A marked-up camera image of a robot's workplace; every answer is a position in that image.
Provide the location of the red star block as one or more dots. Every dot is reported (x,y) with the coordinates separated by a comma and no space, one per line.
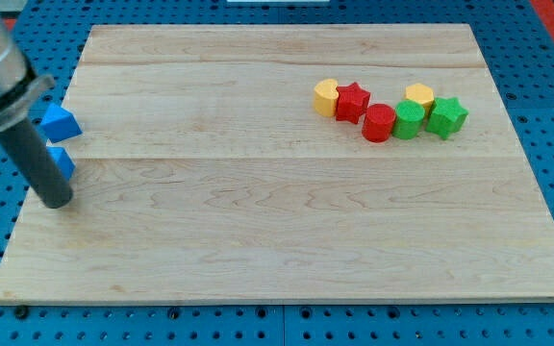
(352,103)

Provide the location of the blue block upper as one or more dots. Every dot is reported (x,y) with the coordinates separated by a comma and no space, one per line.
(59,124)

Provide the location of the blue block lower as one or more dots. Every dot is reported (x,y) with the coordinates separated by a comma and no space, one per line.
(62,160)

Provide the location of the yellow heart block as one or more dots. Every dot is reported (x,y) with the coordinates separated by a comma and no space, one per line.
(326,97)

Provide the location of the red cylinder block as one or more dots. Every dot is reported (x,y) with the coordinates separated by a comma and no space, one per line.
(378,123)

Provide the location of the green star block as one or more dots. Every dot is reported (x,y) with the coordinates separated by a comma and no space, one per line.
(447,117)

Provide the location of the green cylinder block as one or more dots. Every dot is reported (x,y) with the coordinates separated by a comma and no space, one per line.
(409,118)

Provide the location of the yellow hexagon block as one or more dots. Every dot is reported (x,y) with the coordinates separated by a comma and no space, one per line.
(421,94)

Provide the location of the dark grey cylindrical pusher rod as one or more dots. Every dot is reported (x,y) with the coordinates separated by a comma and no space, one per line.
(29,153)

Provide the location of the blue block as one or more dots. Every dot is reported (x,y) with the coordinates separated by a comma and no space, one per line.
(59,124)
(62,160)

